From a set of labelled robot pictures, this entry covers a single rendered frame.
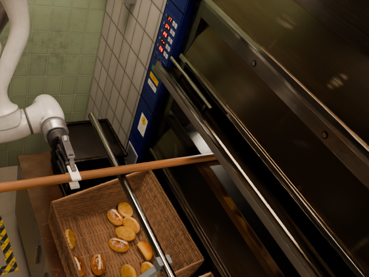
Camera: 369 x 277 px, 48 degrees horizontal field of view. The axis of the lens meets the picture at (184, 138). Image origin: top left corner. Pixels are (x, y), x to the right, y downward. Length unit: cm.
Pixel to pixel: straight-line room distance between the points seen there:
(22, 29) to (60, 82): 124
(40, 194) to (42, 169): 18
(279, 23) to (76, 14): 144
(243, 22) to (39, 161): 138
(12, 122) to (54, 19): 103
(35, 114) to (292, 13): 95
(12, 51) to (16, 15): 12
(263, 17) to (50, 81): 165
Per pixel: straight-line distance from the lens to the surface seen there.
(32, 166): 231
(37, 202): 215
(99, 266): 189
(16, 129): 159
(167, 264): 130
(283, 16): 134
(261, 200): 122
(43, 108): 160
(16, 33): 152
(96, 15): 255
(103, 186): 198
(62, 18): 250
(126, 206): 211
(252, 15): 141
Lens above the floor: 222
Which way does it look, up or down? 37 degrees down
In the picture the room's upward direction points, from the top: 21 degrees clockwise
